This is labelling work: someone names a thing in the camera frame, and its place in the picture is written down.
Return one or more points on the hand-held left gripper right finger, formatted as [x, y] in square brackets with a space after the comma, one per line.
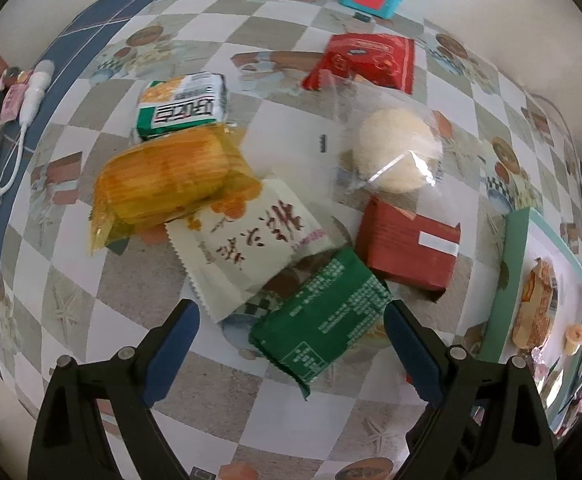
[416, 355]

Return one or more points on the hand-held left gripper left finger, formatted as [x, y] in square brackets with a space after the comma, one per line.
[171, 355]

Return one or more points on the red cardboard box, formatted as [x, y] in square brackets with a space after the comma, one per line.
[411, 250]

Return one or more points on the teal shallow tray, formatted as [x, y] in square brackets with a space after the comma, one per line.
[506, 285]

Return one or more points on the peach snack packet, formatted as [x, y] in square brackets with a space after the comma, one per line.
[536, 305]

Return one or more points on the jelly cup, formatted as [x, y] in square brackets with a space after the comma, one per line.
[576, 337]

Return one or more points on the yellow cake packet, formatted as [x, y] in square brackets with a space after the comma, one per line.
[166, 180]

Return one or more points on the round bread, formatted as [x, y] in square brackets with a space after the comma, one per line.
[396, 145]

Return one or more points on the cream snack packet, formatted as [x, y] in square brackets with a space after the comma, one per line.
[251, 250]

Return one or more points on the green and white snack packet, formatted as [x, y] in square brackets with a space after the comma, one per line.
[181, 107]

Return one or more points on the red snack packet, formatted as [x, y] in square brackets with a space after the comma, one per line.
[366, 60]

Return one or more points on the small pink sachet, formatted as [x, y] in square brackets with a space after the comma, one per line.
[13, 100]

